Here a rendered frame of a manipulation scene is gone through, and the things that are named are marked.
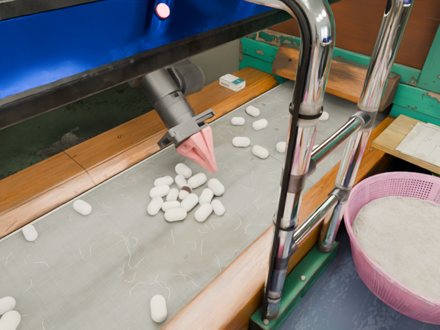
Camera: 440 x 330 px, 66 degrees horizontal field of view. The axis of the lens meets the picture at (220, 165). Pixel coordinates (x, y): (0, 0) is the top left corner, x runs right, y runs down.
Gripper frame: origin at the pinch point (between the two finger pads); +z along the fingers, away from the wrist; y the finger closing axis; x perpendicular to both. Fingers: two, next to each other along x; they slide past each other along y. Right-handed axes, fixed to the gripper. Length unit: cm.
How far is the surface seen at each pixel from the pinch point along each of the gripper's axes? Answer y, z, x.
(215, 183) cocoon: -1.0, 2.4, 0.2
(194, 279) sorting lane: -15.8, 11.7, -4.8
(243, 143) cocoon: 12.6, -0.8, 4.1
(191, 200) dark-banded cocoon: -6.8, 2.6, 0.4
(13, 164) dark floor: -5, -62, 157
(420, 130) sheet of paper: 38.5, 17.0, -15.1
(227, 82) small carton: 27.7, -16.4, 13.9
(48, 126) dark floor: 26, -79, 172
